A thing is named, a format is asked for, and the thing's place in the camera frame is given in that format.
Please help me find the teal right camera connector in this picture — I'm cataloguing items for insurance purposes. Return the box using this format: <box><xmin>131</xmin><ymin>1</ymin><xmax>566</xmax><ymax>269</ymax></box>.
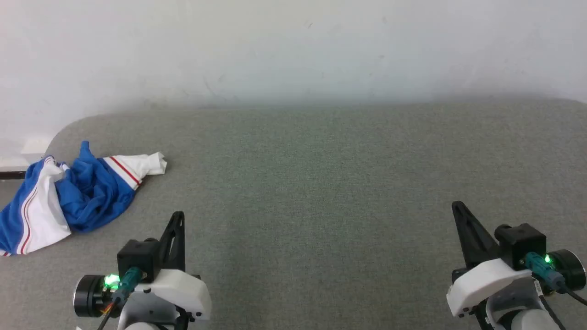
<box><xmin>523</xmin><ymin>252</ymin><xmax>567</xmax><ymax>292</ymax></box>

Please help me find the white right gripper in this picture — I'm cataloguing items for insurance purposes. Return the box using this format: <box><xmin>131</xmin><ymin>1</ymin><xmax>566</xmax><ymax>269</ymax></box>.
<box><xmin>446</xmin><ymin>200</ymin><xmax>533</xmax><ymax>318</ymax></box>

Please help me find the grey fabric sofa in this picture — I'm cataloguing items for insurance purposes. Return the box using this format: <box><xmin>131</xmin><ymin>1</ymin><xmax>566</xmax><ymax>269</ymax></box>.
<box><xmin>0</xmin><ymin>96</ymin><xmax>587</xmax><ymax>330</ymax></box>

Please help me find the thin black camera cable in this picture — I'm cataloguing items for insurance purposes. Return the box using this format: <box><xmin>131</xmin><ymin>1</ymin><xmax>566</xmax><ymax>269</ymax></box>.
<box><xmin>95</xmin><ymin>298</ymin><xmax>121</xmax><ymax>330</ymax></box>
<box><xmin>562</xmin><ymin>284</ymin><xmax>587</xmax><ymax>306</ymax></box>

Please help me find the blue and white striped garment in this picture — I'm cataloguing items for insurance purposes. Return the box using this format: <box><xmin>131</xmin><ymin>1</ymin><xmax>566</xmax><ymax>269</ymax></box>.
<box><xmin>0</xmin><ymin>141</ymin><xmax>168</xmax><ymax>256</ymax></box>

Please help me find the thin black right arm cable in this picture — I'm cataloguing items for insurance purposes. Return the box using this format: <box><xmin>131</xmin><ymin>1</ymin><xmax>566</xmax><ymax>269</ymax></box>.
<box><xmin>533</xmin><ymin>280</ymin><xmax>568</xmax><ymax>330</ymax></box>

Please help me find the teal left camera connector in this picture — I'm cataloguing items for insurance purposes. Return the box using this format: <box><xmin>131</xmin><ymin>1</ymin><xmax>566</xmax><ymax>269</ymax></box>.
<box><xmin>110</xmin><ymin>267</ymin><xmax>144</xmax><ymax>303</ymax></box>

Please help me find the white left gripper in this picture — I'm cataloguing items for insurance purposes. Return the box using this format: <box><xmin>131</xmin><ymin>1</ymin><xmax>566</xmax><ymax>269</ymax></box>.
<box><xmin>132</xmin><ymin>211</ymin><xmax>212</xmax><ymax>321</ymax></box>

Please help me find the teal camera connector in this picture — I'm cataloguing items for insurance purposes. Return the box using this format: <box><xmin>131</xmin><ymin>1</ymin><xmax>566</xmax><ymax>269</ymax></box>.
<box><xmin>523</xmin><ymin>252</ymin><xmax>567</xmax><ymax>292</ymax></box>
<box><xmin>110</xmin><ymin>267</ymin><xmax>144</xmax><ymax>303</ymax></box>

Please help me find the thin black right camera cable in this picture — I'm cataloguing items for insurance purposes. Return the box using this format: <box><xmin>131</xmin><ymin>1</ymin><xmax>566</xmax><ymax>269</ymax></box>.
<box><xmin>562</xmin><ymin>284</ymin><xmax>587</xmax><ymax>306</ymax></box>

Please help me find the thin black left camera cable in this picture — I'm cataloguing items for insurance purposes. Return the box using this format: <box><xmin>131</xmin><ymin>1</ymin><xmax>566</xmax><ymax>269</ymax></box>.
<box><xmin>95</xmin><ymin>298</ymin><xmax>121</xmax><ymax>330</ymax></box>

